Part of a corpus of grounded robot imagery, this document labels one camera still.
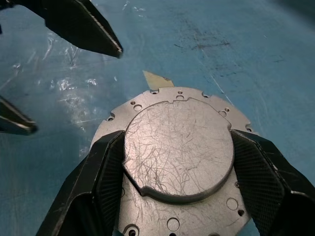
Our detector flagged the beige tape piece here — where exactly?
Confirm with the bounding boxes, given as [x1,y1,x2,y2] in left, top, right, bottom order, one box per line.
[142,70,176,91]

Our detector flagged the silver round motor lid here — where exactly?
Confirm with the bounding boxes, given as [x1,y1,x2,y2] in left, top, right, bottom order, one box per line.
[92,86,259,236]

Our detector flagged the clear plastic film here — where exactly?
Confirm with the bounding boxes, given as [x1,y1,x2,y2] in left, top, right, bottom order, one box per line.
[0,24,124,158]

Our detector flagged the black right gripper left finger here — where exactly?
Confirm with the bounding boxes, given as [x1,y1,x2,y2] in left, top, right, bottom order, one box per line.
[35,129,126,236]

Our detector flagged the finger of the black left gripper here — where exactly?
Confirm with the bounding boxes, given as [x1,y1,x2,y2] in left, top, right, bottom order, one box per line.
[0,95,38,135]
[9,0,123,59]

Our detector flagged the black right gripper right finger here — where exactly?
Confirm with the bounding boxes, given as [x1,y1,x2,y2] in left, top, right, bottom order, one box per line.
[230,129,315,236]

